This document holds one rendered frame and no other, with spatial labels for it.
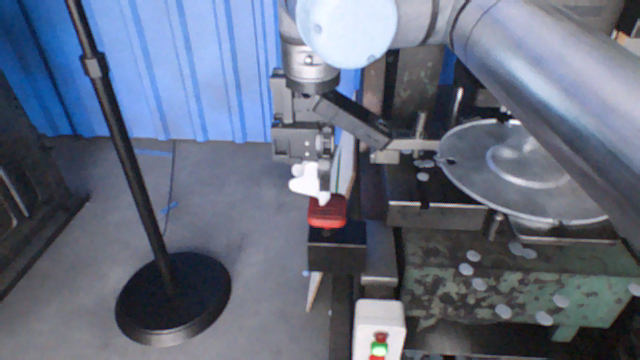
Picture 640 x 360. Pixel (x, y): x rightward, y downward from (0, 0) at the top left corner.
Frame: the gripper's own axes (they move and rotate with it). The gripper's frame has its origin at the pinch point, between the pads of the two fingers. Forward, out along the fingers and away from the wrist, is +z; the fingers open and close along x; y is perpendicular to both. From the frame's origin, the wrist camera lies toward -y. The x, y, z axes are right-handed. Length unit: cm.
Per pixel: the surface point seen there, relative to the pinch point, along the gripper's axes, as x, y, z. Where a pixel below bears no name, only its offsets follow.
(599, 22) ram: -14.5, -37.8, -22.5
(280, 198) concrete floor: -91, 25, 78
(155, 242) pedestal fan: -35, 53, 50
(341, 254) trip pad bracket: 2.9, -2.6, 9.3
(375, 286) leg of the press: 3.9, -8.5, 15.7
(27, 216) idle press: -58, 115, 64
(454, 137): -18.2, -22.6, -0.6
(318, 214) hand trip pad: 2.2, 1.1, 1.5
